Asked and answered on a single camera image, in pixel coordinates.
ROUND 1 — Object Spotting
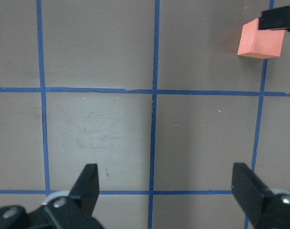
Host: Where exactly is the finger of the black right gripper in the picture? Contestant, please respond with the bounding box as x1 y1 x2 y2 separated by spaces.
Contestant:
258 5 290 31

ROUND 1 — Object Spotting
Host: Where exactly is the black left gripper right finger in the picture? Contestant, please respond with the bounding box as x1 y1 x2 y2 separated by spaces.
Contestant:
231 163 290 229

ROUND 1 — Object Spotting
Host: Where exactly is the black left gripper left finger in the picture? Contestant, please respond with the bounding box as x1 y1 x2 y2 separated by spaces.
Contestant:
44 164 99 229

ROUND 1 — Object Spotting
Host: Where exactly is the orange foam cube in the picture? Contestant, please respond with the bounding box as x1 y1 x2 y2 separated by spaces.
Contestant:
237 19 285 59

